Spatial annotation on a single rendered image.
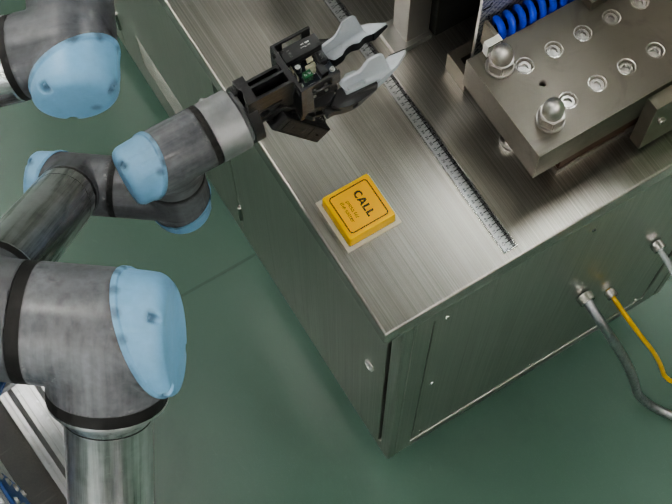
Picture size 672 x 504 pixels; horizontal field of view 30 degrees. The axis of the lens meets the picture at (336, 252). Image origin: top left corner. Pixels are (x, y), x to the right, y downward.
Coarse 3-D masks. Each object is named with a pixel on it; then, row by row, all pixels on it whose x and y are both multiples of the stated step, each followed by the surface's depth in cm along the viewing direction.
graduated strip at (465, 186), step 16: (336, 0) 176; (336, 16) 175; (368, 48) 173; (400, 96) 170; (416, 112) 169; (416, 128) 168; (432, 128) 168; (432, 144) 167; (448, 160) 166; (448, 176) 165; (464, 176) 165; (464, 192) 164; (480, 208) 164; (496, 224) 163; (496, 240) 162; (512, 240) 162
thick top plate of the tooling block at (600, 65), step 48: (576, 0) 160; (624, 0) 160; (528, 48) 158; (576, 48) 157; (624, 48) 157; (480, 96) 159; (528, 96) 155; (576, 96) 155; (624, 96) 155; (528, 144) 153; (576, 144) 156
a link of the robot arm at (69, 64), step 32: (32, 0) 106; (64, 0) 104; (96, 0) 105; (0, 32) 104; (32, 32) 104; (64, 32) 103; (96, 32) 104; (0, 64) 104; (32, 64) 104; (64, 64) 102; (96, 64) 103; (0, 96) 106; (32, 96) 104; (64, 96) 104; (96, 96) 104
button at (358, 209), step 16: (368, 176) 163; (336, 192) 162; (352, 192) 162; (368, 192) 162; (336, 208) 161; (352, 208) 161; (368, 208) 161; (384, 208) 161; (336, 224) 162; (352, 224) 160; (368, 224) 160; (384, 224) 162; (352, 240) 160
